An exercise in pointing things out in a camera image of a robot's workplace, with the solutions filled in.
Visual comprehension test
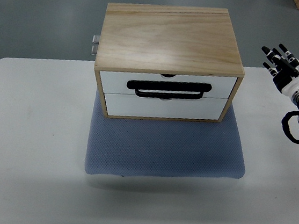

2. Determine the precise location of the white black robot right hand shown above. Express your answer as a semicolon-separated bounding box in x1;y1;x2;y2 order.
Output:
261;44;299;98

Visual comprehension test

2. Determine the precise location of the white drawer black handle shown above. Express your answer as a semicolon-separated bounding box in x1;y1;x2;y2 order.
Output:
100;71;237;99

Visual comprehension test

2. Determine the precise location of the white lower drawer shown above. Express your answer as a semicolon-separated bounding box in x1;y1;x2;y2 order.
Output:
105;93;227;120

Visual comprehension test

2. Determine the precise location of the wooden drawer cabinet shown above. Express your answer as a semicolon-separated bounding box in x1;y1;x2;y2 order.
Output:
94;3;245;122

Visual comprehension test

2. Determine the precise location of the blue grey foam mat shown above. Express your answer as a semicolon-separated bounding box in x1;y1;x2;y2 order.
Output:
84;98;245;179

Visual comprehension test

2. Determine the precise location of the silver metal clamp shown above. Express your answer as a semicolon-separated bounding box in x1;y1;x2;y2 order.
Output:
91;34;100;55

